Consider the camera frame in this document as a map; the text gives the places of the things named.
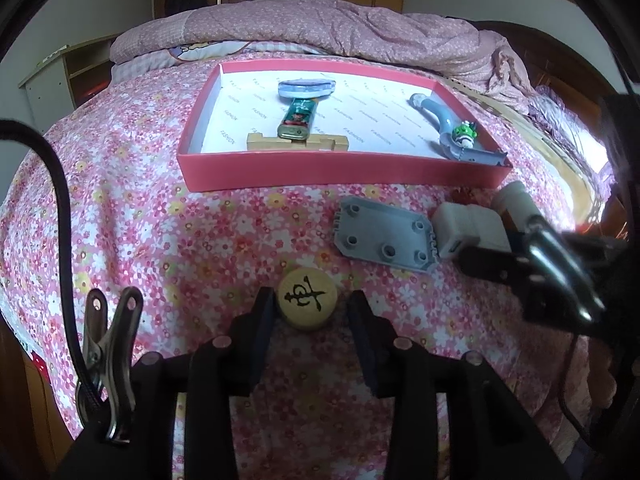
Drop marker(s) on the white charger plug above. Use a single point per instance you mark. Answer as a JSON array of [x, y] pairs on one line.
[[465, 227]]

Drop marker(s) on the grey toy skateboard deck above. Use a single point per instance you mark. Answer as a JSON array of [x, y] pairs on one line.
[[480, 156]]

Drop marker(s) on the grey plate with holes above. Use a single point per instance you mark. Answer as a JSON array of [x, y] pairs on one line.
[[385, 232]]

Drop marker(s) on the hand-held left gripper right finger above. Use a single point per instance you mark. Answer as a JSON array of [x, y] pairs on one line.
[[365, 340]]

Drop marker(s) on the pink cardboard box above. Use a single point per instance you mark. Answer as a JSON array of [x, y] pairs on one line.
[[325, 170]]

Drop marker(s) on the lilac pillow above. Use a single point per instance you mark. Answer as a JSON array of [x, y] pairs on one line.
[[565, 120]]

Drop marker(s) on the small green toy figure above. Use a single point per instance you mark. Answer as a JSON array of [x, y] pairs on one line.
[[465, 133]]

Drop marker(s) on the wooden headboard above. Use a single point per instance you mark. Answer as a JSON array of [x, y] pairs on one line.
[[560, 55]]

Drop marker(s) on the notched wooden block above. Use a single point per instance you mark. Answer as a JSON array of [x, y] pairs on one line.
[[262, 141]]

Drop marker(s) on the pink quilt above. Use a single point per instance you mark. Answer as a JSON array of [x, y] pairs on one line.
[[325, 25]]

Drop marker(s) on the green lighter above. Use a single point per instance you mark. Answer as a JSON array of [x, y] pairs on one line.
[[296, 120]]

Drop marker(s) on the round wooden chess piece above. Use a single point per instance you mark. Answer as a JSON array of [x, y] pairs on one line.
[[306, 297]]

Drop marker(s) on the pink floral bed sheet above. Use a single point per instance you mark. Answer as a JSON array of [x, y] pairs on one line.
[[150, 210]]

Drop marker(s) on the cartoon print pillow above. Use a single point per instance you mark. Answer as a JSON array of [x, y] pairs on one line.
[[200, 52]]

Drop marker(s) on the round blue-rimmed disc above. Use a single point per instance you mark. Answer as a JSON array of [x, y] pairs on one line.
[[306, 87]]

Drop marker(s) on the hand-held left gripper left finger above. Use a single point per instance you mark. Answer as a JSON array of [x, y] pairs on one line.
[[262, 332]]

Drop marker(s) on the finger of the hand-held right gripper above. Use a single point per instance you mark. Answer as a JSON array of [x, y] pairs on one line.
[[487, 265], [535, 225]]

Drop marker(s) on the blue curved tube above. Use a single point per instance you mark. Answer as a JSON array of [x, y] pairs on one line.
[[435, 110]]

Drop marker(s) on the white plastic jar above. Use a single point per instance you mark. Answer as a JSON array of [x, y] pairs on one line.
[[517, 202]]

